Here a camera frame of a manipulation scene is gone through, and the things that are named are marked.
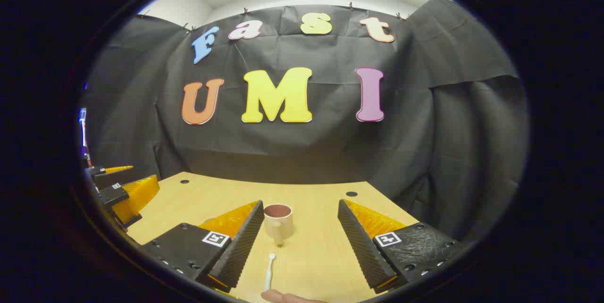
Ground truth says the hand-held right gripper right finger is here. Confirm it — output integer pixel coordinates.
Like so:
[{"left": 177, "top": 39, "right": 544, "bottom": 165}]
[{"left": 337, "top": 199, "right": 465, "bottom": 294}]

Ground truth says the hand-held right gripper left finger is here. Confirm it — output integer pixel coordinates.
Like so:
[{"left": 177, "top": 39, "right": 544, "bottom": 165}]
[{"left": 141, "top": 200, "right": 265, "bottom": 293}]

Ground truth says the white toothbrush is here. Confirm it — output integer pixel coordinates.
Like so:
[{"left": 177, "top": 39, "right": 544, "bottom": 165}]
[{"left": 263, "top": 253, "right": 276, "bottom": 292}]

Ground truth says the beige cup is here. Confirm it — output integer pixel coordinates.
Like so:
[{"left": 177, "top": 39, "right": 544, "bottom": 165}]
[{"left": 263, "top": 203, "right": 294, "bottom": 247}]

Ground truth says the wooden desktop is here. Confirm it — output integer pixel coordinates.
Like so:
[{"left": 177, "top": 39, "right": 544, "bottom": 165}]
[{"left": 126, "top": 172, "right": 420, "bottom": 303}]

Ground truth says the computer monitor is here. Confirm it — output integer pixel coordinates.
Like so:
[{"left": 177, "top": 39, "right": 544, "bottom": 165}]
[{"left": 79, "top": 107, "right": 88, "bottom": 149}]

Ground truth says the black backdrop cloth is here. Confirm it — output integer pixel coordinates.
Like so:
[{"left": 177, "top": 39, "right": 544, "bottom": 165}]
[{"left": 85, "top": 0, "right": 529, "bottom": 242}]

